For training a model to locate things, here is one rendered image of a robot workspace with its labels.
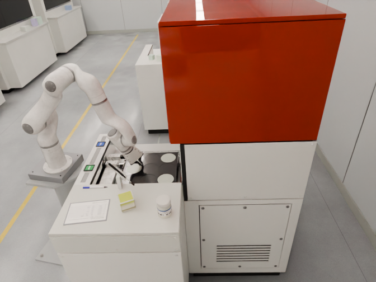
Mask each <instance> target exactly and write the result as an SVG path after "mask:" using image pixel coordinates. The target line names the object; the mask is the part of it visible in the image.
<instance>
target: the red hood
mask: <svg viewBox="0 0 376 282"><path fill-rule="evenodd" d="M345 18H346V13H344V12H341V11H339V10H337V9H334V8H332V7H330V6H327V5H325V4H323V3H320V2H317V1H315V0H170V1H169V3H168V5H167V7H166V9H165V11H164V13H163V15H162V17H161V19H160V21H159V23H158V30H159V42H160V48H161V61H162V72H163V83H164V94H165V99H166V110H167V122H168V133H169V140H170V144H190V143H231V142H273V141H294V140H317V137H318V132H319V127H320V124H321V120H322V116H323V111H324V108H325V104H326V100H327V95H328V90H329V87H330V83H331V78H332V74H333V70H334V67H335V62H336V58H337V53H338V50H339V46H340V41H341V37H342V32H343V29H344V25H345V21H346V19H345Z"/></svg>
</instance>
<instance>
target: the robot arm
mask: <svg viewBox="0 0 376 282"><path fill-rule="evenodd" d="M73 82H76V83H77V84H78V87H79V88H80V89H81V90H82V91H84V92H85V93H86V95H87V97H88V99H89V101H90V103H91V104H92V106H93V108H94V110H95V112H96V114H97V115H98V117H99V119H100V120H101V122H102V123H103V124H105V125H108V126H111V127H113V128H112V129H111V130H110V131H109V132H108V134H107V138H108V139H109V140H110V141H111V142H112V143H113V144H114V146H115V147H116V148H117V149H118V150H119V151H120V152H121V153H122V155H123V156H124V158H125V159H126V160H127V161H128V162H129V163H130V165H133V164H136V163H137V164H138V165H141V166H143V165H144V164H143V162H142V160H141V159H142V156H143V153H142V152H141V151H140V150H139V149H138V148H137V147H136V146H135V145H136V143H137V137H136V135H135V132H134V130H133V128H132V127H131V125H130V124H129V123H128V122H127V121H126V120H124V119H123V118H121V117H119V116H118V115H116V114H115V113H114V111H113V109H112V107H111V105H110V103H109V100H108V98H107V96H106V94H105V92H104V90H103V88H102V86H101V84H100V82H99V81H98V79H97V78H96V77H95V76H93V75H91V74H89V73H86V72H84V71H82V70H81V69H80V68H79V66H78V65H76V64H74V63H67V64H64V65H62V66H61V67H59V68H58V69H56V70H55V71H53V72H51V73H50V74H49V75H48V76H46V78H45V79H44V81H43V83H42V87H43V89H44V91H43V93H42V95H41V97H40V98H39V100H38V102H37V103H36V104H35V105H34V106H33V108H32V109H31V110H30V111H29V112H28V113H27V114H26V116H25V117H24V118H23V120H22V123H21V125H22V128H23V130H24V131H25V132H26V133H28V134H31V135H35V134H38V135H37V142H38V144H39V147H40V149H41V151H42V153H43V155H44V158H45V163H44V165H43V169H44V171H45V172H46V173H48V174H56V173H61V172H63V171H65V170H67V169H68V168H69V167H70V166H71V165H72V162H73V160H72V158H71V157H70V156H68V155H64V152H63V150H62V146H61V145H60V142H59V139H58V137H57V126H58V114H57V111H56V108H57V106H58V105H59V103H60V101H61V99H62V96H63V95H62V92H63V91H64V90H65V89H66V88H67V87H68V86H69V85H70V84H72V83H73ZM137 160H138V161H137Z"/></svg>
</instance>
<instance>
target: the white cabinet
mask: <svg viewBox="0 0 376 282"><path fill-rule="evenodd" d="M57 255H58V257H59V259H60V261H61V263H62V265H63V267H64V269H65V271H66V273H67V275H68V277H69V279H70V282H189V264H188V256H187V242H186V226H185V212H184V201H183V213H182V238H181V251H180V252H96V253H57Z"/></svg>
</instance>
